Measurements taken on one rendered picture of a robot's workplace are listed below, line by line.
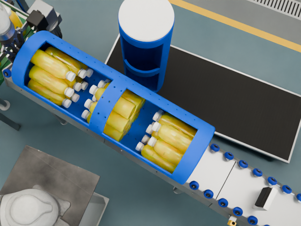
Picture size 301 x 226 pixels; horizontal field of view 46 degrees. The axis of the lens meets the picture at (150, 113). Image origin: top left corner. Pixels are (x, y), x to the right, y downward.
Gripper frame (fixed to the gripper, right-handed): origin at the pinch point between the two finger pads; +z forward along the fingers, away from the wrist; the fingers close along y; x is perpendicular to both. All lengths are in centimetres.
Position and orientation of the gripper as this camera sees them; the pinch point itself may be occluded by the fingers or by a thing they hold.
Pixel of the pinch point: (21, 53)
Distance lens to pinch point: 166.6
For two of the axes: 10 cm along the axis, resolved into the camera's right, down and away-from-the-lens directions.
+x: 8.6, 5.0, -1.1
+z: -0.3, 2.5, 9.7
